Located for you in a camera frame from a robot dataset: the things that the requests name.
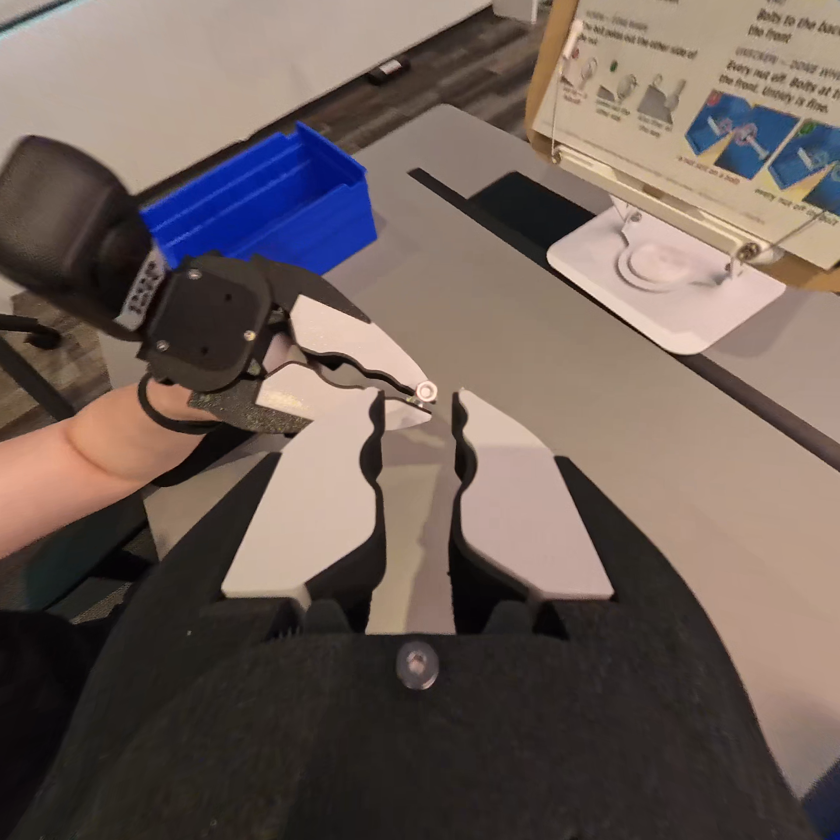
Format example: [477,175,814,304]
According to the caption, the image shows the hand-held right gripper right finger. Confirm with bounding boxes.
[449,388,616,605]

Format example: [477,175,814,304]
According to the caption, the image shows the black office chair base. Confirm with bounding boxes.
[0,314,76,422]

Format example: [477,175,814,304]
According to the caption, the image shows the grey desk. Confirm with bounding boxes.
[98,104,840,798]

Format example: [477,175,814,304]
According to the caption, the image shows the instruction sheet on clipboard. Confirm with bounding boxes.
[525,0,840,293]

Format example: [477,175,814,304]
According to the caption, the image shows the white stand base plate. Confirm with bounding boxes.
[546,193,787,355]

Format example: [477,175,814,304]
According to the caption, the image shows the blue plastic bin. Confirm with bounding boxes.
[139,120,379,277]
[802,764,840,840]

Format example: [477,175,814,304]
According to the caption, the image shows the person's left hand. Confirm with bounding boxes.
[66,379,221,490]

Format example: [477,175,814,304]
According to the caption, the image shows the printed instruction sheet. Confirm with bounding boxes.
[533,0,840,253]

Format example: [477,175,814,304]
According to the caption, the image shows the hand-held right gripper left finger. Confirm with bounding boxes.
[221,388,388,611]

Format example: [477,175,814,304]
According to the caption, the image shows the person's black clothing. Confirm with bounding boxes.
[0,607,112,840]

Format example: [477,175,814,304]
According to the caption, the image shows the person's left forearm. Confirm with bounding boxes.
[0,416,148,562]

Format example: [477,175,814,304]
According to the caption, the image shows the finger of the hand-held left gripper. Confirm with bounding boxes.
[255,361,435,432]
[266,294,424,396]

